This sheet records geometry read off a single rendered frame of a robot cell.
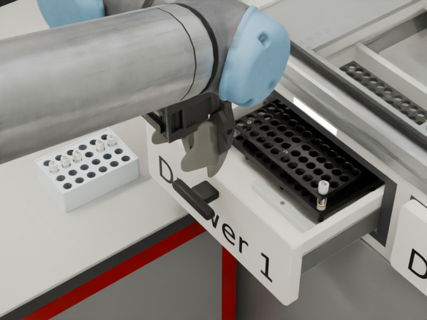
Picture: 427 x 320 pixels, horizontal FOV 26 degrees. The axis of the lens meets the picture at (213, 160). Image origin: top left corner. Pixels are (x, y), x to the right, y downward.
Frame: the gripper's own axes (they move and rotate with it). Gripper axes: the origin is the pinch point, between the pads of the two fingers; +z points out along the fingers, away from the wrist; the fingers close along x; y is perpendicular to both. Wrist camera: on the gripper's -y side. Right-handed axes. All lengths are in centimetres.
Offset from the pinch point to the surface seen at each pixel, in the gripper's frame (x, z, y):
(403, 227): 18.0, 7.5, -15.4
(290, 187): 3.1, 9.6, -10.8
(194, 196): 0.3, 5.2, 2.1
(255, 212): 7.9, 3.7, -1.1
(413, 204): 18.1, 4.1, -16.5
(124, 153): -22.1, 16.9, -1.6
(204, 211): 2.9, 5.3, 2.6
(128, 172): -19.9, 18.4, -0.7
